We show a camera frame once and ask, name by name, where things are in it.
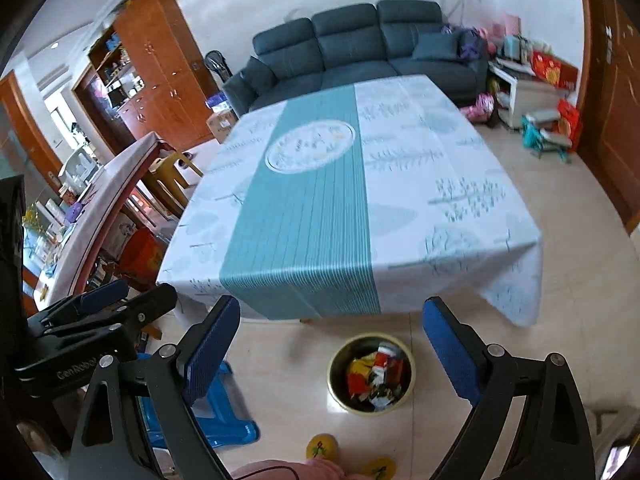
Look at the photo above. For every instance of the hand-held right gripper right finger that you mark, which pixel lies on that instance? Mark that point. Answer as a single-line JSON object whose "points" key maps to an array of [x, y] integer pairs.
{"points": [[450, 355]]}

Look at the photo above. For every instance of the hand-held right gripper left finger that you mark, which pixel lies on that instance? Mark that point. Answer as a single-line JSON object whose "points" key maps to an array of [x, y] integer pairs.
{"points": [[210, 355]]}

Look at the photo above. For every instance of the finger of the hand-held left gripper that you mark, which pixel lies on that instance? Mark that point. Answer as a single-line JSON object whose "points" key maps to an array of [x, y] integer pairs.
{"points": [[150, 307], [102, 295]]}

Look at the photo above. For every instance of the heap of mixed packaging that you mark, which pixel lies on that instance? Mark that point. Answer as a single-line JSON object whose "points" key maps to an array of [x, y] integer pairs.
{"points": [[375, 375]]}

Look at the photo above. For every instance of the yellow rimmed trash bin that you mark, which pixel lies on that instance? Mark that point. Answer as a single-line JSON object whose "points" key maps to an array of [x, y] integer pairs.
{"points": [[341, 360]]}

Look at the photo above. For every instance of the red cardboard box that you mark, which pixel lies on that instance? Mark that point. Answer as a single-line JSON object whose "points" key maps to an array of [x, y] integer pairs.
{"points": [[142, 255]]}

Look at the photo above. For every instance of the blue plastic stool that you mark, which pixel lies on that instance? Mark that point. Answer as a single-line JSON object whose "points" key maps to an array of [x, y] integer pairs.
{"points": [[230, 420]]}

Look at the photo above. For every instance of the table with white cover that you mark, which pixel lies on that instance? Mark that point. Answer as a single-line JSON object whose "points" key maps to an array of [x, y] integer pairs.
{"points": [[100, 195]]}

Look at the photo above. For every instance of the yellow embroidered slipper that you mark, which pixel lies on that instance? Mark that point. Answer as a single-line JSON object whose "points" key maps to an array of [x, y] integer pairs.
{"points": [[322, 447], [380, 469]]}

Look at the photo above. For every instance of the yellow plastic stool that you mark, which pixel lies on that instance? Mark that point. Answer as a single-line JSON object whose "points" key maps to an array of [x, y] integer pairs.
{"points": [[167, 170]]}

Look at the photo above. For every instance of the person's pink pants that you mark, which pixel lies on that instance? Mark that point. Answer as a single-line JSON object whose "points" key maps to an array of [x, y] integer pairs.
{"points": [[310, 472]]}

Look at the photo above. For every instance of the small teal chair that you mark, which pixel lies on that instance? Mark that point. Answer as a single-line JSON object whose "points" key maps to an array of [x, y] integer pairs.
{"points": [[542, 132]]}

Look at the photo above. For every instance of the wooden cabinet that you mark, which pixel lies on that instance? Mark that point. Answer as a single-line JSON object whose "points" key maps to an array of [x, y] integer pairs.
{"points": [[160, 60]]}

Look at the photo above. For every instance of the pink bag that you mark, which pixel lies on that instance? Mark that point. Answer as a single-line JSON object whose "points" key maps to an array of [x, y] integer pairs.
{"points": [[480, 107]]}

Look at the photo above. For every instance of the black fan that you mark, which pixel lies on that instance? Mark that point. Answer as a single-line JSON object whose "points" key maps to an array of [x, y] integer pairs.
{"points": [[216, 65]]}

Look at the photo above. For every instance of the dark blue cushion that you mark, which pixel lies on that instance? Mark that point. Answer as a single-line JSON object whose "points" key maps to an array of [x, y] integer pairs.
{"points": [[437, 47], [257, 77]]}

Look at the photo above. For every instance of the red gift bag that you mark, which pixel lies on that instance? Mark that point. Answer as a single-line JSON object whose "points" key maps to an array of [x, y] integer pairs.
{"points": [[570, 122]]}

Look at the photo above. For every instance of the white side table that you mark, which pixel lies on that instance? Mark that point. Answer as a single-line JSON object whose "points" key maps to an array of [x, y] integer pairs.
{"points": [[525, 95]]}

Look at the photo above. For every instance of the red gift box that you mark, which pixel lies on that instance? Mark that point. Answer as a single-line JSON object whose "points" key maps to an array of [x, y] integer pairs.
{"points": [[547, 67]]}

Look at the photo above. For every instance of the purple backpack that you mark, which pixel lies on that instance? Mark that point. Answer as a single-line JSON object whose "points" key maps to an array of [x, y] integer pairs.
{"points": [[470, 42]]}

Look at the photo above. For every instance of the wooden door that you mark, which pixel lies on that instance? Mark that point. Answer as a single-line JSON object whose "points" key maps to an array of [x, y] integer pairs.
{"points": [[610, 85]]}

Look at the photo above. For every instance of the dark blue sofa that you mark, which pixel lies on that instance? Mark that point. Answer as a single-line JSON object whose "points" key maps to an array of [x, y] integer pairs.
{"points": [[350, 35]]}

